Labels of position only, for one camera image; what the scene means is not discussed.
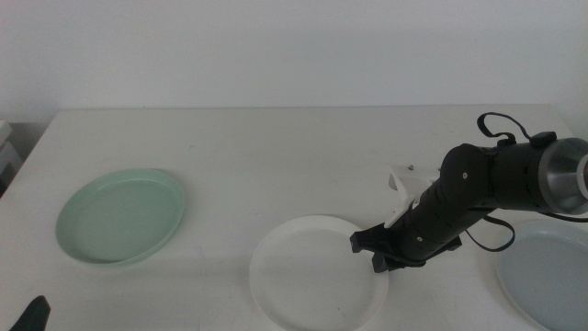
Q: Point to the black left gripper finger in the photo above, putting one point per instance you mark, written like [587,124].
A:
[36,317]

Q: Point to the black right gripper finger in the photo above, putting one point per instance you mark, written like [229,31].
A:
[365,241]
[380,263]

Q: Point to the white shallow bowl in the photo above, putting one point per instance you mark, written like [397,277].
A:
[312,276]

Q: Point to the grey-blue shallow bowl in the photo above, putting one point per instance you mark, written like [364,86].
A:
[551,285]

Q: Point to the pale green shallow bowl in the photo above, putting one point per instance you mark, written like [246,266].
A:
[120,218]

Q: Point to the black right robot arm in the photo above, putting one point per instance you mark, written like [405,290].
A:
[464,193]

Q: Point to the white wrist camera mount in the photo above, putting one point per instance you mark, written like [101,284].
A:
[406,188]

